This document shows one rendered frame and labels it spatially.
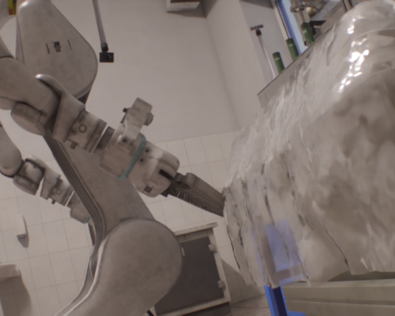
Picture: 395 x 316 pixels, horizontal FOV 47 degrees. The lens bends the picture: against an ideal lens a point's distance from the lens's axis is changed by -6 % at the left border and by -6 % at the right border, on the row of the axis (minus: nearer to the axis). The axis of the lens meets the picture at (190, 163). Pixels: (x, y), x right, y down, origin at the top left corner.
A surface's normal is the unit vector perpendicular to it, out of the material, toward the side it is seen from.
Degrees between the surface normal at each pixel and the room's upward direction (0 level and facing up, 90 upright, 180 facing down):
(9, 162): 90
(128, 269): 90
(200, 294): 90
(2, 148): 81
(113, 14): 90
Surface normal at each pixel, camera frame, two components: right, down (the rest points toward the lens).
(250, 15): 0.30, -0.27
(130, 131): 0.49, -0.66
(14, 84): 0.44, -0.09
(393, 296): -0.96, 0.20
